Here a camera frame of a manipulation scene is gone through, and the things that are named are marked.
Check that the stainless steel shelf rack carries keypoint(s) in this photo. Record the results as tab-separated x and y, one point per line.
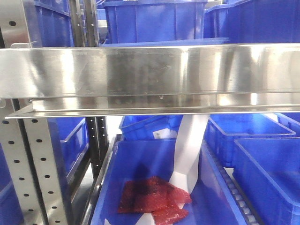
38	82

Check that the blue bin lower back right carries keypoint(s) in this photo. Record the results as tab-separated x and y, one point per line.
223	129

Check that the blue bin upper left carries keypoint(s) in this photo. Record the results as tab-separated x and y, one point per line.
54	23

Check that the blue bin upper center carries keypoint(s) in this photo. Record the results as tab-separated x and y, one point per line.
132	21

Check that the blue bin lower back center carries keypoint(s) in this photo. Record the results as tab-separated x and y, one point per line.
147	127

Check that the blue bin upper right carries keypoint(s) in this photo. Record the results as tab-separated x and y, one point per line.
254	21

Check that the blue bin with pouches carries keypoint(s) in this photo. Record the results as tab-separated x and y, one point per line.
213	203

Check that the blue bin lower left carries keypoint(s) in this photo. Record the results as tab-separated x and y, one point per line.
69	141

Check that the white paper strip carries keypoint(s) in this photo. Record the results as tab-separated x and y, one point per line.
176	161

